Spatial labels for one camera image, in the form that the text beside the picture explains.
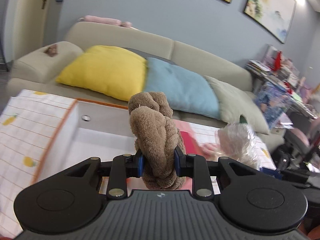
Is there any white crinkled plastic bag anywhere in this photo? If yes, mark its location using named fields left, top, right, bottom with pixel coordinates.
left=214, top=123, right=261, bottom=170

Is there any pink office chair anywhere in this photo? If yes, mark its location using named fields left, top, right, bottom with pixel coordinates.
left=284, top=128, right=310, bottom=154

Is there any brown knotted plush toy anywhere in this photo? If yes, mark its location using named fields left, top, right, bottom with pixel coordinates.
left=128, top=92, right=185, bottom=190

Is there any beige cushion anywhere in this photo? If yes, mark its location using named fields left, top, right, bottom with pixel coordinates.
left=204, top=76, right=270, bottom=134

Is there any beige fabric sofa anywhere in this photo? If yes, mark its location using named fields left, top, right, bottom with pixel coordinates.
left=6, top=21, right=286, bottom=153

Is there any yellow cushion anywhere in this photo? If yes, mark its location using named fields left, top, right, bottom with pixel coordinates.
left=56, top=46, right=147, bottom=101

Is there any white orange storage box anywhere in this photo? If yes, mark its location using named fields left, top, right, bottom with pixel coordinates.
left=34, top=99, right=136, bottom=183

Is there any cluttered desk with books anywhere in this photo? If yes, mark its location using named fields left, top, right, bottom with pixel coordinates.
left=245, top=45, right=319, bottom=120

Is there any blue printed box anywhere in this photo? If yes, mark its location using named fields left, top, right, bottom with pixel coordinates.
left=254, top=82, right=292, bottom=129

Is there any cream door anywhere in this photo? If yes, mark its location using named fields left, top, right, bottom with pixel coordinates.
left=12, top=0, right=48, bottom=60

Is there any pink plush on sofa back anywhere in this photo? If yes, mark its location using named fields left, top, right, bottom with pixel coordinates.
left=78, top=15, right=133, bottom=28

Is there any light blue cushion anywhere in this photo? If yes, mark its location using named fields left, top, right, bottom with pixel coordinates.
left=144, top=57, right=220, bottom=119

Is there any landscape painting right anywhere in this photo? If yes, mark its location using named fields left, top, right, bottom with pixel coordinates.
left=244, top=0, right=296, bottom=44

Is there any small brown card stand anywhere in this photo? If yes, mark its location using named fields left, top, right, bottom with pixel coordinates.
left=44, top=44, right=58, bottom=57

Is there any fruit print checkered tablecloth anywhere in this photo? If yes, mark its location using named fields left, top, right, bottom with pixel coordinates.
left=0, top=89, right=277, bottom=239

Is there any black backpack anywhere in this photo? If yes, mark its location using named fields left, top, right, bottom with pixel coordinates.
left=271, top=144, right=298, bottom=171

